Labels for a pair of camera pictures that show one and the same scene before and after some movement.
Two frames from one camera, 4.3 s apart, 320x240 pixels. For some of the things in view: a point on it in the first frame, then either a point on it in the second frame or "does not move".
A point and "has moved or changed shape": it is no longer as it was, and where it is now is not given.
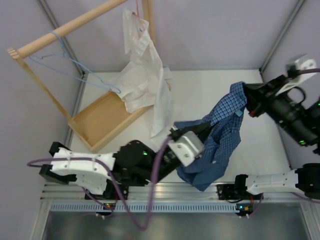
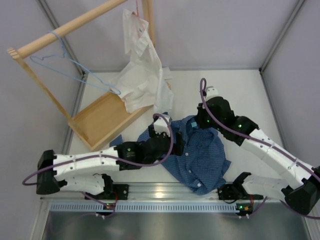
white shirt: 144,84 does not move
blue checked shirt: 226,120 has moved or changed shape
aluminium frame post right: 263,65 does not move
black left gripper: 200,130 → 178,147
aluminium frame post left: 79,67 does not move
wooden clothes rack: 104,117 does not move
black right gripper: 260,98 → 200,116
